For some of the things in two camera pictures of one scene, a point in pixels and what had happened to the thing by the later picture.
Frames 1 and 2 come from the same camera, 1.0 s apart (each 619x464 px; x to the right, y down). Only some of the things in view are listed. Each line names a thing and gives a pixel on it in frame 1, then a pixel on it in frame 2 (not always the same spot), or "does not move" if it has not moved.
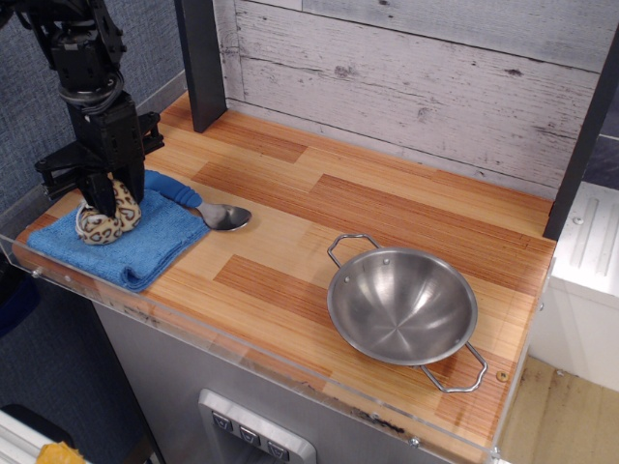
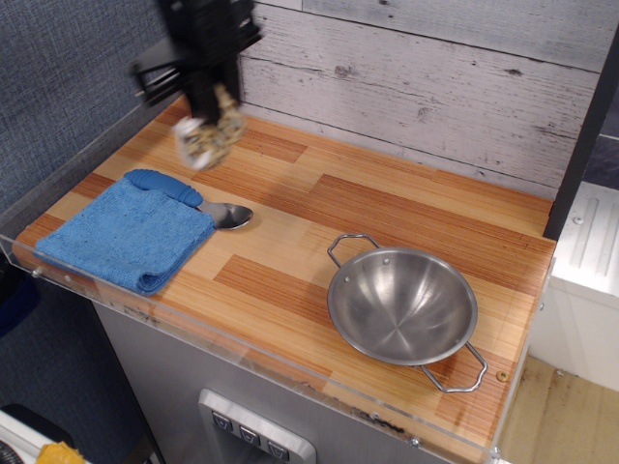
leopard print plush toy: (97, 228) -> (204, 143)
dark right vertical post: (575, 171) does not move
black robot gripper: (113, 138) -> (211, 35)
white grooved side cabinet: (576, 330) does not move
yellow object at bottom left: (59, 453) does not move
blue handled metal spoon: (219, 217) does not move
